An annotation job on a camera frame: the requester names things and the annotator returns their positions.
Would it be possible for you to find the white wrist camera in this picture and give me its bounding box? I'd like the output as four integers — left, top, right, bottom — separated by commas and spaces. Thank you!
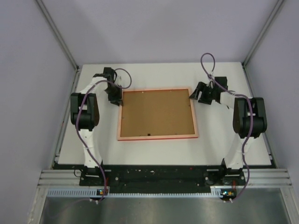
114, 76, 124, 88
207, 72, 215, 88

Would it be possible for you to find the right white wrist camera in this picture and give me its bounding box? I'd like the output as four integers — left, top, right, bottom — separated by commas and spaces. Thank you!
207, 72, 215, 88

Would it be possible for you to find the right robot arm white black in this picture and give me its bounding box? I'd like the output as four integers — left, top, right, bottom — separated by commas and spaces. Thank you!
189, 77, 267, 185

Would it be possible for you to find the left corner aluminium post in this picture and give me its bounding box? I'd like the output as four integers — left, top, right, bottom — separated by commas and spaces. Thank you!
35, 0, 80, 70

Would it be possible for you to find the corner aluminium post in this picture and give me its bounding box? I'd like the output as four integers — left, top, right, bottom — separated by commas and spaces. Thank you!
35, 0, 80, 70
242, 0, 287, 67

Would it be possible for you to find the right corner aluminium post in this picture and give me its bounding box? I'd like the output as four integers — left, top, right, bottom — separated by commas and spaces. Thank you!
242, 0, 287, 67

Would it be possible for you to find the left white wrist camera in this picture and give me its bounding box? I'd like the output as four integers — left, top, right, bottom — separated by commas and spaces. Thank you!
114, 76, 124, 88

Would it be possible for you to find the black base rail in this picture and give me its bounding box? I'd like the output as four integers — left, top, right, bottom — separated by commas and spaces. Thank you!
52, 164, 246, 193

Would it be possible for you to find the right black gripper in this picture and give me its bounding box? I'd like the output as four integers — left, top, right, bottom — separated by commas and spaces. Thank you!
189, 82, 217, 105

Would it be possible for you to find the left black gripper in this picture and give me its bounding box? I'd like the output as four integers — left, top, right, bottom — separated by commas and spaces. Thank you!
104, 84, 122, 106

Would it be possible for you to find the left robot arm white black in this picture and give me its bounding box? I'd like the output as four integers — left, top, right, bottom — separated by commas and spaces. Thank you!
70, 67, 123, 185

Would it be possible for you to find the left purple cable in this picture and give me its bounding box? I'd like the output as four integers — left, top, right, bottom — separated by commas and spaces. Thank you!
75, 68, 133, 203

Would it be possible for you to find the grey slotted cable duct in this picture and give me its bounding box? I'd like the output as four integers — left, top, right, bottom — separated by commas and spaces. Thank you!
46, 186, 233, 199

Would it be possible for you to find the red picture frame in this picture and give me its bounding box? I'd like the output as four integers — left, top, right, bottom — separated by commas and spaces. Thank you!
117, 87, 199, 141

